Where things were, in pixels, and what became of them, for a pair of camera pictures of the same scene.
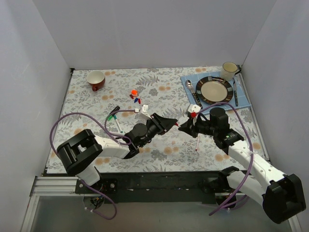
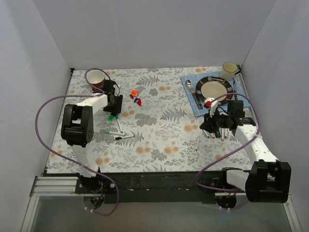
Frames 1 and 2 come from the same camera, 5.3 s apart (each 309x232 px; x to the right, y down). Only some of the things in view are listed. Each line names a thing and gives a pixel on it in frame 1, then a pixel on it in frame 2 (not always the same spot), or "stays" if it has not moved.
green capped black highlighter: [110, 117] stays
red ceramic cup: [96, 79] stays
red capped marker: [197, 143] stays
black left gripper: [157, 123] to [116, 105]
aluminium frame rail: [53, 186] stays
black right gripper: [193, 127] to [210, 124]
